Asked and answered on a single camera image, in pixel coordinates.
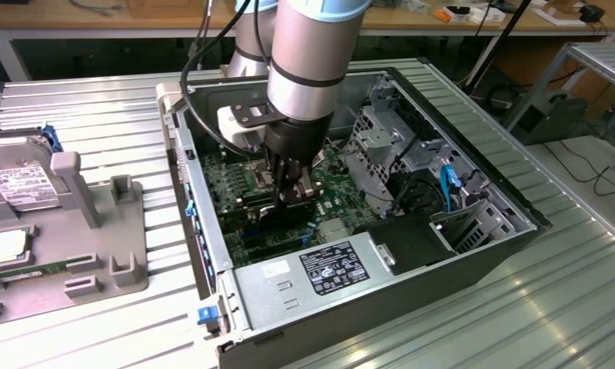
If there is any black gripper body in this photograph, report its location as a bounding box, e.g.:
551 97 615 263
263 112 335 163

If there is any green graphics card black cooler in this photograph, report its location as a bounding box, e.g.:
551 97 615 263
237 199 316 241

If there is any CPU socket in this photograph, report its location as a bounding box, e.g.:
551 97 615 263
253 168 279 192

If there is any metal socket cover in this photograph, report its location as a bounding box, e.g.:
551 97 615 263
297 151 325 199

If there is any installed RAM stick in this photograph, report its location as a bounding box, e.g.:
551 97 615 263
240 191 277 211

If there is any green motherboard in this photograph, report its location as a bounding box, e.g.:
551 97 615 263
199 138 391 269

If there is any small silver heatsink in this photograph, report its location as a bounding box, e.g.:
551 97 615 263
316 219 351 238

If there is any metal disk bay cage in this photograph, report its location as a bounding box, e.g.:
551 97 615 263
347 105 423 216

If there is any short black expansion slot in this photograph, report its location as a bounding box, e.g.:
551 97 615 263
245 240 308 253
248 248 309 264

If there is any grey power supply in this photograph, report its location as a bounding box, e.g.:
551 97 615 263
232 230 396 331

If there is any wooden desk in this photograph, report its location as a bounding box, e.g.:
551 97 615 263
0 0 615 39

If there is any blue case latch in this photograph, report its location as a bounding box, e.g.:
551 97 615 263
196 306 220 326

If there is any open black PC case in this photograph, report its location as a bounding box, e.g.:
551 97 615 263
154 67 552 369

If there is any orange and white box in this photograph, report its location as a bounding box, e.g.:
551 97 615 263
431 4 507 25

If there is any grey part rack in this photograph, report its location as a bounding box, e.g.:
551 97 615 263
0 151 150 331

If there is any black stand pole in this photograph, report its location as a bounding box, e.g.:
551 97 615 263
463 0 535 88

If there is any hard disk with blue carrier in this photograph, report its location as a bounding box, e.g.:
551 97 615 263
0 122 65 213

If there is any dark grey box device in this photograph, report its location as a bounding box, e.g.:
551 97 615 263
511 91 591 145

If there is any green loose RAM stick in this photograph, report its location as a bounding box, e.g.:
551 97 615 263
0 259 81 284

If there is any silver CPU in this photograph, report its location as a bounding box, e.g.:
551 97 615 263
0 229 33 267

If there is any white cardboard box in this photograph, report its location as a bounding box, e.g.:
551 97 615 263
531 0 588 27

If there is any black power adapter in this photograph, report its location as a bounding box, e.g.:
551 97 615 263
578 3 607 23

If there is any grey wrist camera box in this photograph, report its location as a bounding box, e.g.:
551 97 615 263
215 101 281 155

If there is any black power wire bundle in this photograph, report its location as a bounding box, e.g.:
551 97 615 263
388 172 450 216

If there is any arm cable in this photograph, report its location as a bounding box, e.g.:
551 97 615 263
179 0 268 157

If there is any blue flat wire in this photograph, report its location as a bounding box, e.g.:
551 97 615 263
440 164 466 214

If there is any metal slat frame table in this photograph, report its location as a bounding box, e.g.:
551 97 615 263
502 41 615 134

